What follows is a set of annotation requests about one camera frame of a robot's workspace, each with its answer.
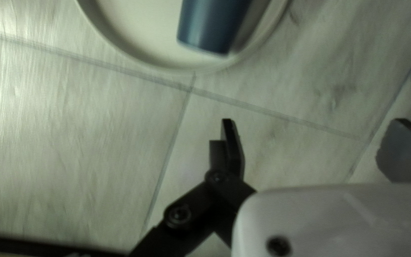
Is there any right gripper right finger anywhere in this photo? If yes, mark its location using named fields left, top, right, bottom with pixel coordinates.
left=376, top=119, right=411, bottom=183

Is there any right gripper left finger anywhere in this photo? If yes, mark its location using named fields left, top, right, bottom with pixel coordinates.
left=129, top=119, right=257, bottom=257

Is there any dark blue cup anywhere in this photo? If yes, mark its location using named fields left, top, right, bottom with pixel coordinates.
left=176, top=0, right=254, bottom=56

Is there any pale round plate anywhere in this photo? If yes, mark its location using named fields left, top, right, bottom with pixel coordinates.
left=75, top=0, right=293, bottom=72

